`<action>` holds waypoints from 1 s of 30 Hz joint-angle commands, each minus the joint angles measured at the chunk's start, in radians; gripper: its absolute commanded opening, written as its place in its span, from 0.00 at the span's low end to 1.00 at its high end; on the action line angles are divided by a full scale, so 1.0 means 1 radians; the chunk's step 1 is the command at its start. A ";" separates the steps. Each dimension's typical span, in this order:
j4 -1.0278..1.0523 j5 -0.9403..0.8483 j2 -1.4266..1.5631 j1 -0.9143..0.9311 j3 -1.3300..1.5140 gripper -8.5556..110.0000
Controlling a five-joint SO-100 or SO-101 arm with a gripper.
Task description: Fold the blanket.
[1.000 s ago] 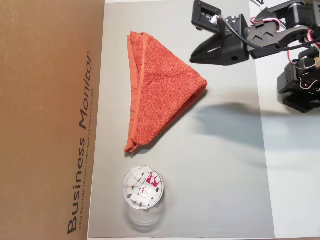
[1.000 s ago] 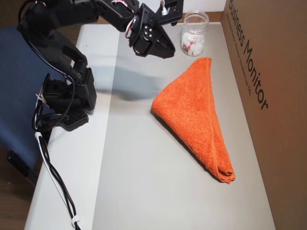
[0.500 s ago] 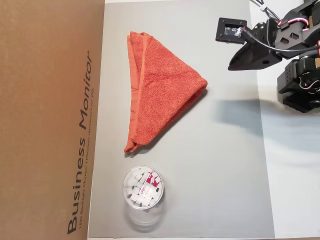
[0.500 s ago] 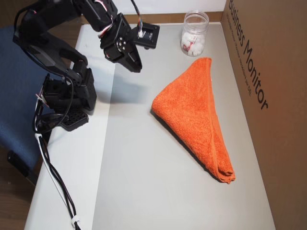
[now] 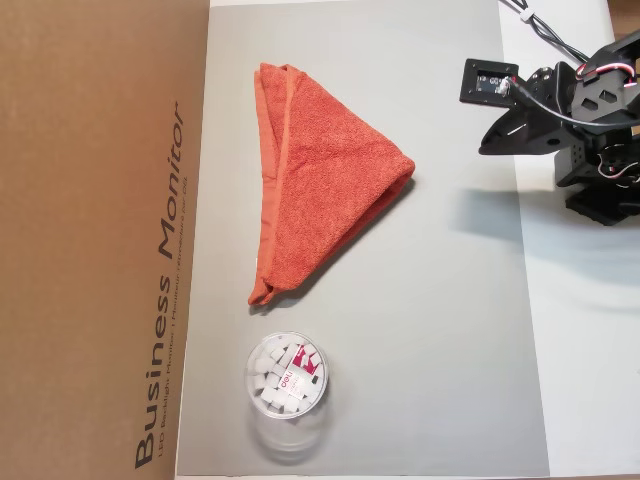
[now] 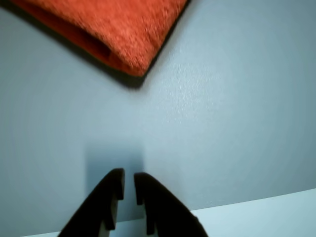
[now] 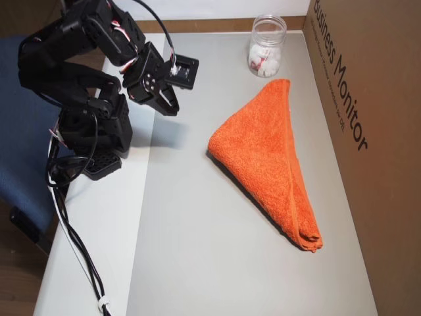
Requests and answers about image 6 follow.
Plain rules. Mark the grey table mat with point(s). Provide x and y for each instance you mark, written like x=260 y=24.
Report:
x=222 y=123

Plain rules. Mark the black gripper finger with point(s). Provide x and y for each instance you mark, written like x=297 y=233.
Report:
x=101 y=205
x=168 y=212

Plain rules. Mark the orange terry towel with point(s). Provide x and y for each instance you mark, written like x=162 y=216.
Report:
x=111 y=29

